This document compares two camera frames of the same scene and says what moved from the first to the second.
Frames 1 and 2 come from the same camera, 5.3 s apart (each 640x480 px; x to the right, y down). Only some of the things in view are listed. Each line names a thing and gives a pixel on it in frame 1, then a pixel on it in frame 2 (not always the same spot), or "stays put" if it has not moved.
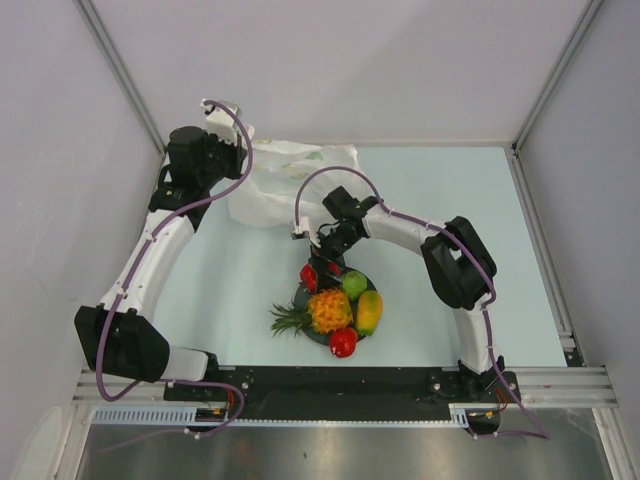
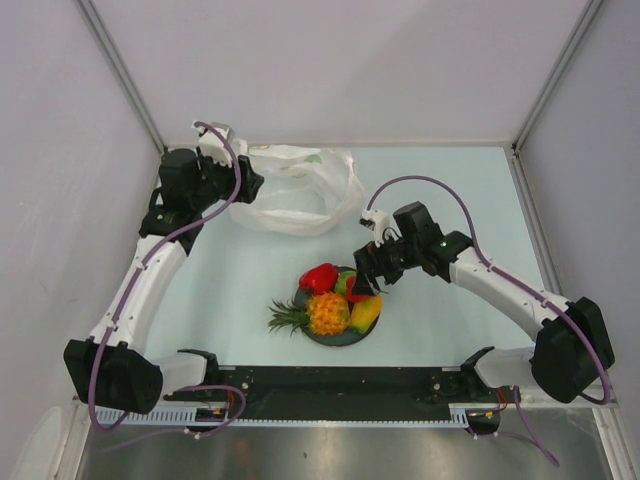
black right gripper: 320,263 to 371,262
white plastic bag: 266,197 stays put
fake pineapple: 329,311 stays put
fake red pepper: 342,342 to 350,284
